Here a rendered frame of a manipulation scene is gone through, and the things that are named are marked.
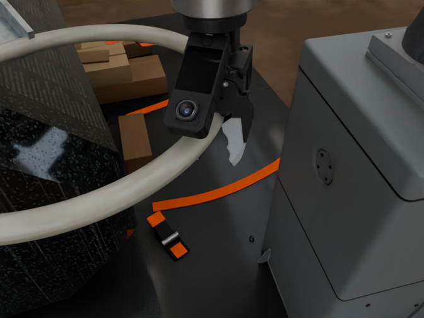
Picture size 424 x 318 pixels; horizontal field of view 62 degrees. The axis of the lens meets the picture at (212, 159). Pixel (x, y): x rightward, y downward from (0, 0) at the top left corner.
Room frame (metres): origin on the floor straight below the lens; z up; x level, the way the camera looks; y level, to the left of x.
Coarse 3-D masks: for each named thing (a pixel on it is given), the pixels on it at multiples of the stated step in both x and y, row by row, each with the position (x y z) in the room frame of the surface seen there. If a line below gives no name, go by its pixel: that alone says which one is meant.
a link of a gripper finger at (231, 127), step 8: (224, 120) 0.35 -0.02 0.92; (232, 120) 0.34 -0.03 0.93; (240, 120) 0.34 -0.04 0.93; (224, 128) 0.34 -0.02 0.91; (232, 128) 0.34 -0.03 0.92; (240, 128) 0.34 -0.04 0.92; (232, 136) 0.34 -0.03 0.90; (240, 136) 0.33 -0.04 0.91; (232, 144) 0.34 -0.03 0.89; (240, 144) 0.33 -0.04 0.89; (232, 152) 0.34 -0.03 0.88; (240, 152) 0.33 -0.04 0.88; (232, 160) 0.33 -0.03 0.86
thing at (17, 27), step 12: (0, 0) 0.67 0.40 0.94; (0, 12) 0.69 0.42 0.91; (12, 12) 0.65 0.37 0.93; (0, 24) 0.67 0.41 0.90; (12, 24) 0.66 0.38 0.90; (24, 24) 0.62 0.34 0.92; (0, 36) 0.64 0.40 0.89; (12, 36) 0.64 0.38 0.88; (24, 36) 0.62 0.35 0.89; (12, 60) 0.58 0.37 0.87
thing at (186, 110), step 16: (192, 32) 0.37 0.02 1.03; (192, 48) 0.35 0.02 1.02; (208, 48) 0.34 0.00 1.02; (224, 48) 0.34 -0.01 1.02; (192, 64) 0.33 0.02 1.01; (208, 64) 0.33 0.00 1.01; (224, 64) 0.33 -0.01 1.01; (176, 80) 0.32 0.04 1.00; (192, 80) 0.31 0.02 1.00; (208, 80) 0.31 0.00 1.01; (176, 96) 0.30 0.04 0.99; (192, 96) 0.30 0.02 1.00; (208, 96) 0.29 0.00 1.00; (176, 112) 0.28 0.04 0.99; (192, 112) 0.28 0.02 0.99; (208, 112) 0.28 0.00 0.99; (176, 128) 0.27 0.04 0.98; (192, 128) 0.27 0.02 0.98; (208, 128) 0.28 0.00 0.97
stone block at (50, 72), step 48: (48, 0) 1.37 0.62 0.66; (0, 96) 0.60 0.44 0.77; (48, 96) 0.71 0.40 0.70; (0, 144) 0.51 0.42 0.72; (48, 144) 0.56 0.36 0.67; (96, 144) 0.62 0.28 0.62; (0, 192) 0.47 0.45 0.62; (48, 192) 0.50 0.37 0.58; (48, 240) 0.48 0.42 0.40; (96, 240) 0.52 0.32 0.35; (0, 288) 0.43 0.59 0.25; (48, 288) 0.46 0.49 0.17
